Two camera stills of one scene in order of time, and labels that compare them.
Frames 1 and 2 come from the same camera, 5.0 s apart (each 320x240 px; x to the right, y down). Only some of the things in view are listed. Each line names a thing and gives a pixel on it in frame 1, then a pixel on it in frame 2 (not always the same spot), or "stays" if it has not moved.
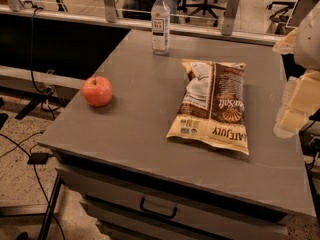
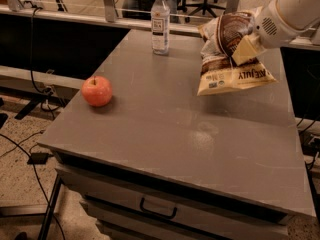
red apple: x=96 y=91 stays
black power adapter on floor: x=39 y=158 stays
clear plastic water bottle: x=161 y=19 stays
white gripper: x=308 y=43 → x=268 y=30
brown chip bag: x=212 y=110 → x=221 y=36
